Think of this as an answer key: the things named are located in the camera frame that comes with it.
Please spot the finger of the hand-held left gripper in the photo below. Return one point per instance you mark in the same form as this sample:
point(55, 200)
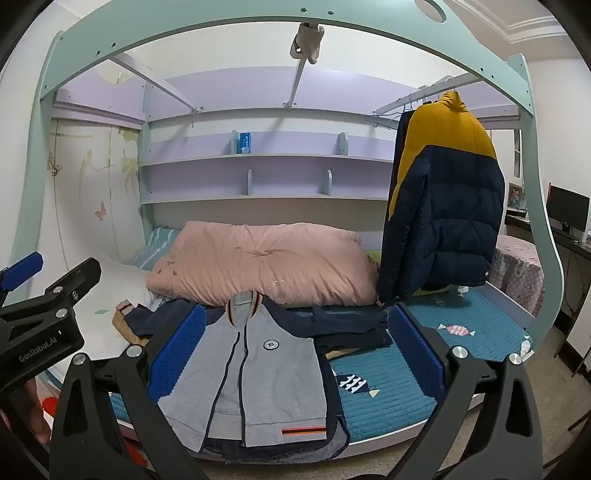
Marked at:
point(81, 277)
point(23, 271)

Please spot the white clothes rail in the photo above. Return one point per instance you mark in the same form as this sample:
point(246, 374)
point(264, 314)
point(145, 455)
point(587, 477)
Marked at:
point(415, 94)

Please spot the small picture frame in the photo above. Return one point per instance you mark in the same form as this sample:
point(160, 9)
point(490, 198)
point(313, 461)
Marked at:
point(515, 196)

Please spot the grey jacket with navy sleeves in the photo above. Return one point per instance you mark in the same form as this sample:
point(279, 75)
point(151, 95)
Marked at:
point(258, 369)

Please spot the small blue box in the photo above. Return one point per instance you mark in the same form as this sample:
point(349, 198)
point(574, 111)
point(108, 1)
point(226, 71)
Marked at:
point(245, 143)

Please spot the white pillow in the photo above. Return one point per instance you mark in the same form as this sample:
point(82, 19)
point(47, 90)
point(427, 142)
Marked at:
point(108, 300)

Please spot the pink chequered bedding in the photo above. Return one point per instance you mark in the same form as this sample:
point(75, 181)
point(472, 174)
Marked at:
point(517, 272)

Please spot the purple wall shelf unit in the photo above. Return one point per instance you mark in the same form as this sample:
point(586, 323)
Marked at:
point(277, 120)

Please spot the blue striped pillow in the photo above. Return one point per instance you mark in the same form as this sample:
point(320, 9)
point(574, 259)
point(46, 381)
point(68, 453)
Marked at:
point(154, 244)

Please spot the small red object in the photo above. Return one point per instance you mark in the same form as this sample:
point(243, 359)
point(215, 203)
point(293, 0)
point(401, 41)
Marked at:
point(49, 407)

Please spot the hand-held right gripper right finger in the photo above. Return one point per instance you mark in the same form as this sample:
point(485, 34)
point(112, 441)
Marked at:
point(415, 353)

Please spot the teal quilted bed mat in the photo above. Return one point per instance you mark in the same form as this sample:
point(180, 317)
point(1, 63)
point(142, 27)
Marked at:
point(383, 413)

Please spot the person's left hand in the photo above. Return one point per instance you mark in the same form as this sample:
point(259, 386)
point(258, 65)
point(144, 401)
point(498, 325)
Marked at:
point(39, 413)

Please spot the black desk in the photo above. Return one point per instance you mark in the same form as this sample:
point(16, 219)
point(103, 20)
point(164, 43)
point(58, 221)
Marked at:
point(545, 230)

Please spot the yellow and navy puffer jacket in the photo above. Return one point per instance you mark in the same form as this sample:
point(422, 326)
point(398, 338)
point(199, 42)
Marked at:
point(443, 207)

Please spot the pink quilt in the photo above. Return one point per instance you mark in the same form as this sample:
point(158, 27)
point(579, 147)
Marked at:
point(263, 263)

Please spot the grey clamp with rod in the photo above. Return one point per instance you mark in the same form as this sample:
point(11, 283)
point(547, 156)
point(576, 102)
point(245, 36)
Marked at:
point(307, 41)

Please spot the mint green bed frame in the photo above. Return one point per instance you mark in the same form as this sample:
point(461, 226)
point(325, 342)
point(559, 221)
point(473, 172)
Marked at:
point(221, 32)

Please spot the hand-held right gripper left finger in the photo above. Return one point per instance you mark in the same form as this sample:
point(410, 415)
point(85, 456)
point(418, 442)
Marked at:
point(178, 353)

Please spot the black computer monitor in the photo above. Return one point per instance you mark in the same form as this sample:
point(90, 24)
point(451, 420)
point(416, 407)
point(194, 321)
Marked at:
point(567, 207)

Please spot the navy garment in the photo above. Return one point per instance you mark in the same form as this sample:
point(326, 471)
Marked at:
point(355, 332)

